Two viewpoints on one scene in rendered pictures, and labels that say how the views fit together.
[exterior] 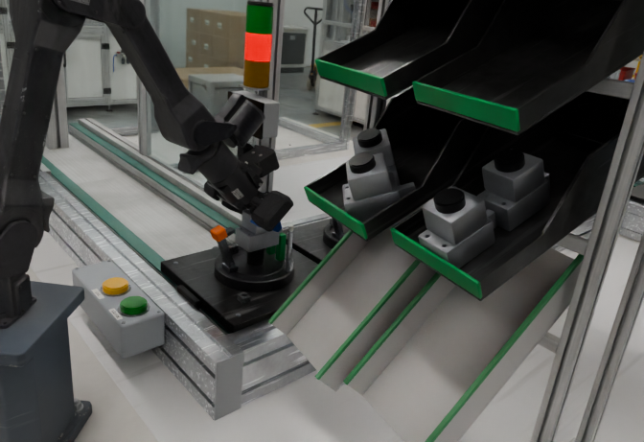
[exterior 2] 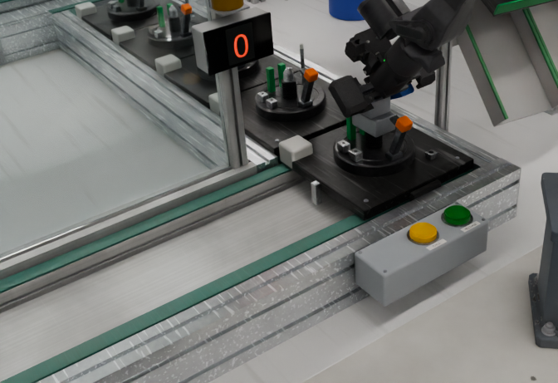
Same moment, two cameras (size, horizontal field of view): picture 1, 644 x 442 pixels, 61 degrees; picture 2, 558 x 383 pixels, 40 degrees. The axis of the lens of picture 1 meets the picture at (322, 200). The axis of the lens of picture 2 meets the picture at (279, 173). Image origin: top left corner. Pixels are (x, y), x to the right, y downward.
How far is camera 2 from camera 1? 1.51 m
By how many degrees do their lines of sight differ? 69
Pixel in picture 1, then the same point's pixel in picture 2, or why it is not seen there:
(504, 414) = (463, 101)
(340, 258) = (473, 54)
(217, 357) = (513, 168)
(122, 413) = (525, 264)
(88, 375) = (482, 295)
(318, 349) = (521, 106)
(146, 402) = (506, 253)
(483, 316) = (542, 13)
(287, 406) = not seen: hidden behind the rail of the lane
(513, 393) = not seen: hidden behind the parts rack
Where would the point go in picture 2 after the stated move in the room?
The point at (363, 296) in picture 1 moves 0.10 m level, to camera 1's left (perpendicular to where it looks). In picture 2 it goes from (500, 61) to (504, 85)
